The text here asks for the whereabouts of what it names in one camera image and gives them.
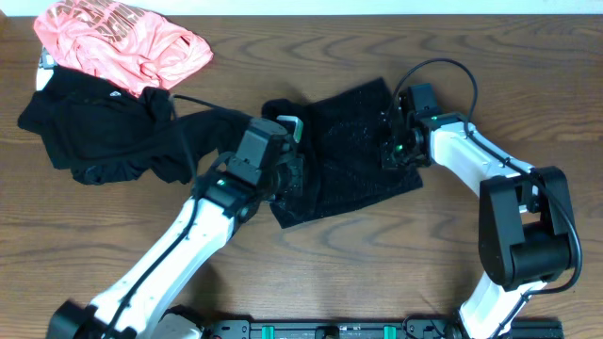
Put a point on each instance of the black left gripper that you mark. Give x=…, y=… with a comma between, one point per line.
x=295, y=186

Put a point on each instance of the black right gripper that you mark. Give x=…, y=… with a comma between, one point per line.
x=386, y=160

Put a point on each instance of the black knit skirt with buttons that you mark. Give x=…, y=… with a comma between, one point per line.
x=341, y=141

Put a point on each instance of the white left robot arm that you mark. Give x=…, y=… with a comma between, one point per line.
x=223, y=198

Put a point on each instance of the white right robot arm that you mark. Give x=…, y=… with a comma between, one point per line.
x=528, y=242

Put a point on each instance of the black t-shirt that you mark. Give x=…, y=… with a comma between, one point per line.
x=103, y=134

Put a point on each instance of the pink t-shirt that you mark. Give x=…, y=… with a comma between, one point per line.
x=133, y=48

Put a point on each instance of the white garment under pile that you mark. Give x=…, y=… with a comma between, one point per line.
x=45, y=69

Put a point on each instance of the black mounting rail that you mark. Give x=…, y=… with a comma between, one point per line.
x=412, y=327

